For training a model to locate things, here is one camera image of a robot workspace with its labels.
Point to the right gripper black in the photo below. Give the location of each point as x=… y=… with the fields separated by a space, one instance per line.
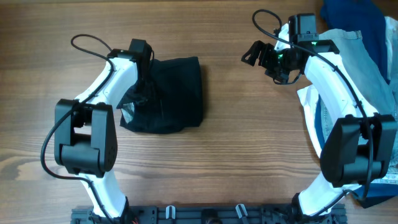
x=267 y=58

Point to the black shorts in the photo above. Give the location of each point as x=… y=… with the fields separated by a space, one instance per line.
x=170 y=100

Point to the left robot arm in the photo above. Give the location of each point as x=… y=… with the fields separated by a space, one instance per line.
x=84 y=133

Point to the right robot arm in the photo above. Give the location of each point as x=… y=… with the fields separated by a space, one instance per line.
x=359 y=147

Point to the light blue denim jeans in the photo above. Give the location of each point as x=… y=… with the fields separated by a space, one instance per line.
x=367 y=78

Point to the right white rail clip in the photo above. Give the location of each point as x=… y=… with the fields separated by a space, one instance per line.
x=242 y=213

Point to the white rail clip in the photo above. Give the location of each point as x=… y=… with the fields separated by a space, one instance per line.
x=242 y=213
x=170 y=212

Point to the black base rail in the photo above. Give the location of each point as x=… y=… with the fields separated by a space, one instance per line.
x=265 y=214

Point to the left white rail clip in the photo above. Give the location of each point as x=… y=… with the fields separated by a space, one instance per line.
x=170 y=212

